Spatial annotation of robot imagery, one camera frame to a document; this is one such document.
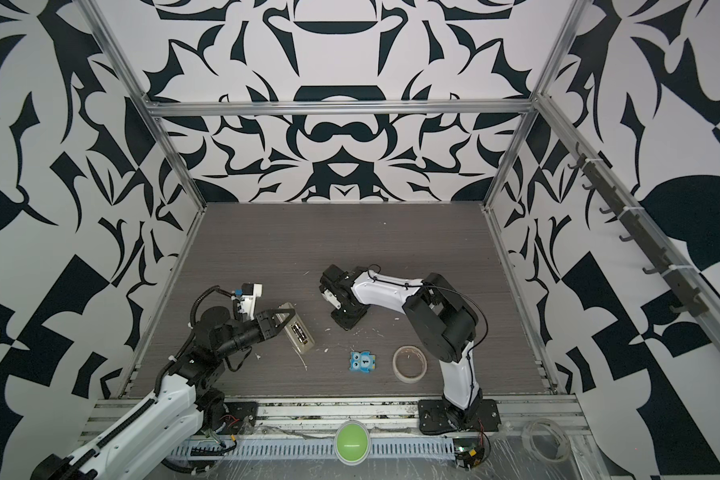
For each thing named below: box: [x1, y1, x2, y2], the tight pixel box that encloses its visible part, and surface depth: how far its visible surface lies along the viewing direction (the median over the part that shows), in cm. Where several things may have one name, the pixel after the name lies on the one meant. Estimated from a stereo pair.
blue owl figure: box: [348, 351, 377, 373], surface depth 83 cm
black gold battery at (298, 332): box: [291, 322, 307, 343], surface depth 78 cm
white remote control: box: [276, 302, 315, 354], surface depth 77 cm
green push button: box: [334, 419, 371, 466], surface depth 70 cm
